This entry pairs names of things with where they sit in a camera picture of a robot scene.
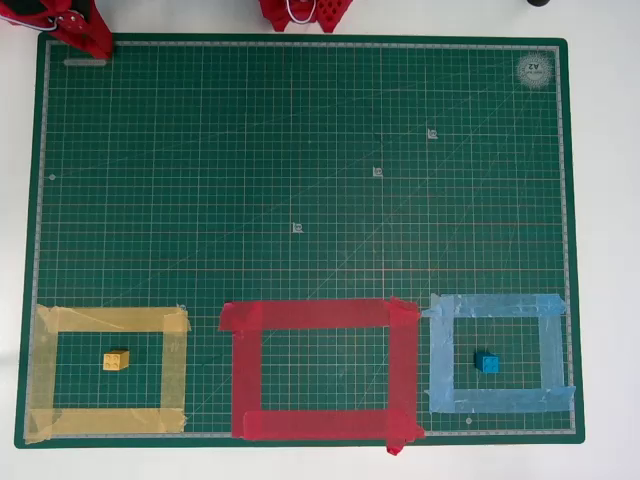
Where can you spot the green cutting mat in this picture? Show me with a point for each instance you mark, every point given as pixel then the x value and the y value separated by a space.
pixel 300 150

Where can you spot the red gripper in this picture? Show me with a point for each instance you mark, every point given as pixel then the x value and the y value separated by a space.
pixel 95 35

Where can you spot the red follower robot arm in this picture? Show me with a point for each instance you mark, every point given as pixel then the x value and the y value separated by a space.
pixel 320 12

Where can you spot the yellow tape square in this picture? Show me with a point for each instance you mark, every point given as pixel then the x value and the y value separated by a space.
pixel 45 375

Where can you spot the small black round object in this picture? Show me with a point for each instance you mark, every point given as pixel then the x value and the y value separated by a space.
pixel 538 2

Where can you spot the blue cube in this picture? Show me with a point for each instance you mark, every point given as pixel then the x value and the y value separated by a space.
pixel 488 362

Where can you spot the yellow cube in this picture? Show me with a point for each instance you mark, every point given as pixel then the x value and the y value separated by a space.
pixel 116 361

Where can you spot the blue tape square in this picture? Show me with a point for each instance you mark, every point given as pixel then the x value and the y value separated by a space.
pixel 442 360

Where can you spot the red tape square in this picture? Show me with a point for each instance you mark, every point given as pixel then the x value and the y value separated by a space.
pixel 247 375

